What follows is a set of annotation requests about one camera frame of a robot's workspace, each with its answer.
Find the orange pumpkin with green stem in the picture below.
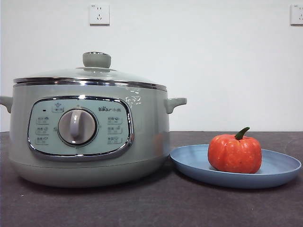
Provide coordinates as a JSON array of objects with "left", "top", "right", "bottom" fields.
[{"left": 207, "top": 127, "right": 263, "bottom": 175}]

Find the glass lid with green knob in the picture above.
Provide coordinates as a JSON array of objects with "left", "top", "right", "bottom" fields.
[{"left": 13, "top": 51, "right": 168, "bottom": 90}]

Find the white wall socket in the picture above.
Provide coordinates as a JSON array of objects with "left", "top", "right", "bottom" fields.
[
  {"left": 290, "top": 4, "right": 303, "bottom": 26},
  {"left": 89, "top": 4, "right": 111, "bottom": 26}
]

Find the pale green electric steamer pot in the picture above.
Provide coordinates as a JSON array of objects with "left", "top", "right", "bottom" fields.
[{"left": 0, "top": 79, "right": 187, "bottom": 189}]

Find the blue round plate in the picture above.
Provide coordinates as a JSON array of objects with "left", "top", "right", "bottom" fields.
[{"left": 169, "top": 144, "right": 303, "bottom": 189}]

